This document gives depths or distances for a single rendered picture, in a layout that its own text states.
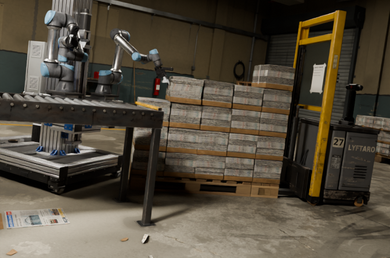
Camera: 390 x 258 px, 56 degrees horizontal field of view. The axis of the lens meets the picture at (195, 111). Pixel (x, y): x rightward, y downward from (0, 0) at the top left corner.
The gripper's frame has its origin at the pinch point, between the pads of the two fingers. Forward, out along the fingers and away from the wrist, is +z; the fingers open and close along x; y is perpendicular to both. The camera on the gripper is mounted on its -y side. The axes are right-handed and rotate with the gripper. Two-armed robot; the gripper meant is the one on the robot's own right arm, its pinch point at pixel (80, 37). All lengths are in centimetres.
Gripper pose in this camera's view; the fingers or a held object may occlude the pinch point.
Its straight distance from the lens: 271.2
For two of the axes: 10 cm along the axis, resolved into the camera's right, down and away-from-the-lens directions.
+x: -7.5, -1.8, -6.4
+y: -2.3, 9.7, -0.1
